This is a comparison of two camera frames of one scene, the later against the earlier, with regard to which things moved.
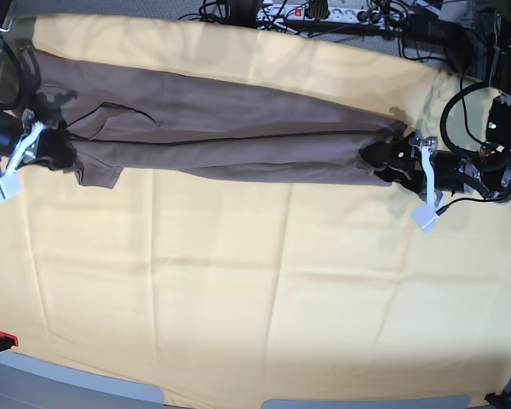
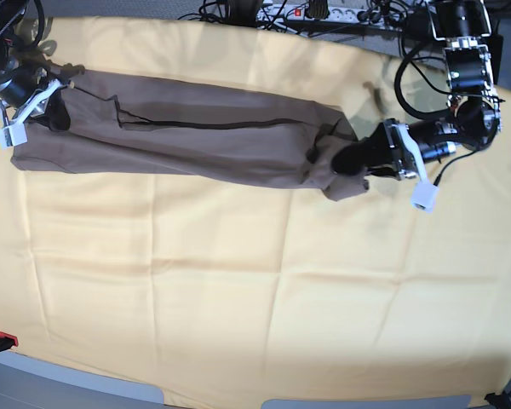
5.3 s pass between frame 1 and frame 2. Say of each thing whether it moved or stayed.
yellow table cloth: stayed
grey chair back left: stayed
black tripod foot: stayed
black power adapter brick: stayed
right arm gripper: moved
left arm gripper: moved
